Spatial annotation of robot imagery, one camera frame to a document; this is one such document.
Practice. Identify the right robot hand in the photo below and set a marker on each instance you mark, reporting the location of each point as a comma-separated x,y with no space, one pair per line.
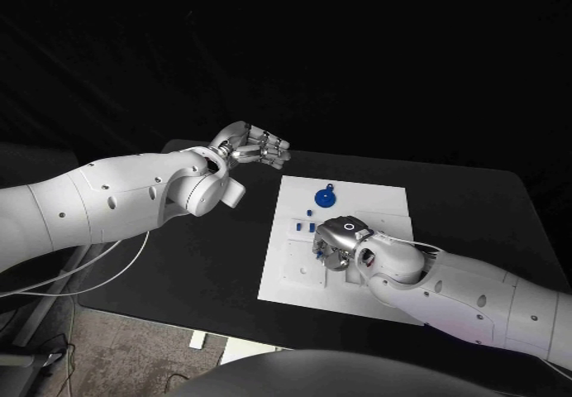
342,231

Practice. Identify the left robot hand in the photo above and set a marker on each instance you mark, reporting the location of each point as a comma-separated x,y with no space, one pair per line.
260,149

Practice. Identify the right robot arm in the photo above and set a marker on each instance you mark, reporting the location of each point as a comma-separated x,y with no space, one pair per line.
469,297

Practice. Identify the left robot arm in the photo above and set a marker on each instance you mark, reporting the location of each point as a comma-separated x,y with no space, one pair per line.
112,198

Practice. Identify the white task board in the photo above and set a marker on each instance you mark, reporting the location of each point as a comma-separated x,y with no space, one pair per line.
299,288

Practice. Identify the blue gear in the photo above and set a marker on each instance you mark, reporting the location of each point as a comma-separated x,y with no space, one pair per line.
325,198

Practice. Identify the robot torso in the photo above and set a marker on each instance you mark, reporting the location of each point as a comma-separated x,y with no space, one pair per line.
339,375

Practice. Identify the grey metal table leg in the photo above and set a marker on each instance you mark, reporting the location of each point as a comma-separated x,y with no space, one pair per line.
50,297

